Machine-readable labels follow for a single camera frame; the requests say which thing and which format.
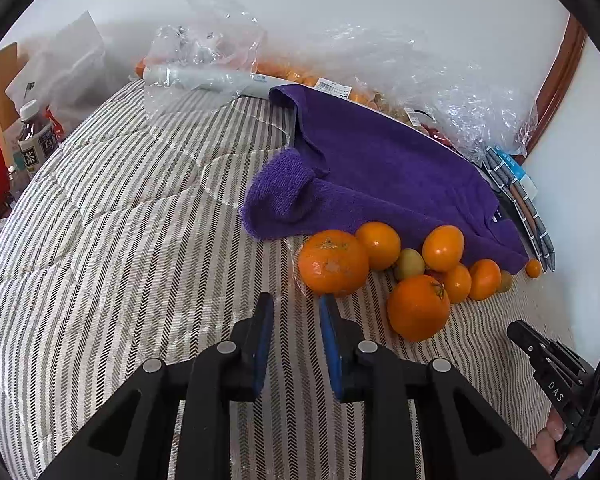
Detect large orange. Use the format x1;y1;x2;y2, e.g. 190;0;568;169
387;274;451;342
298;230;370;297

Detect large orange front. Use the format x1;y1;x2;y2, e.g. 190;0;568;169
387;274;451;342

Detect small orange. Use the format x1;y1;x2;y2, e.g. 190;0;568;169
429;263;471;304
524;259;543;278
355;221;401;271

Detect yellow-green fruit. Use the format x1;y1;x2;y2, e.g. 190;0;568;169
496;270;513;294
393;248;426;282

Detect person's right hand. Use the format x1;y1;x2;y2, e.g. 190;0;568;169
529;406;594;480

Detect yellow-green fruit in pile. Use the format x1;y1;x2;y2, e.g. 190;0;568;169
393;248;426;282

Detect oval orange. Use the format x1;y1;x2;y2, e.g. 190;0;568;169
422;224;465;272

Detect striped quilted table cover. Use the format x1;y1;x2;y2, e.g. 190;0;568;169
0;78;556;480

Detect purple towel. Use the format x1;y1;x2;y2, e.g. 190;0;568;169
240;84;528;274

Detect checked grey cloth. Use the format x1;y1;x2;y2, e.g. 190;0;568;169
483;146;556;272

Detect blue tissue pack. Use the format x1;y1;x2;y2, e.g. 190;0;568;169
494;146;538;200

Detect white roll tube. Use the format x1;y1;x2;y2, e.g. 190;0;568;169
143;64;290;100

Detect clear plastic fruit bags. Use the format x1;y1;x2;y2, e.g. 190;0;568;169
258;25;538;162

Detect clear bag on left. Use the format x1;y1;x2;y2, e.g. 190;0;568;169
144;0;266;119

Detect plastic drink bottle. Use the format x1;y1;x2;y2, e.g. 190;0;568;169
18;100;59;176

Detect white plastic bag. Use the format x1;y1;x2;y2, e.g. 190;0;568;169
6;12;116;134

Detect wooden chair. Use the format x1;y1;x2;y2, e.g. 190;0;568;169
0;42;29;165

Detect brown door frame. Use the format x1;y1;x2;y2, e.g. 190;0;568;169
527;14;588;154

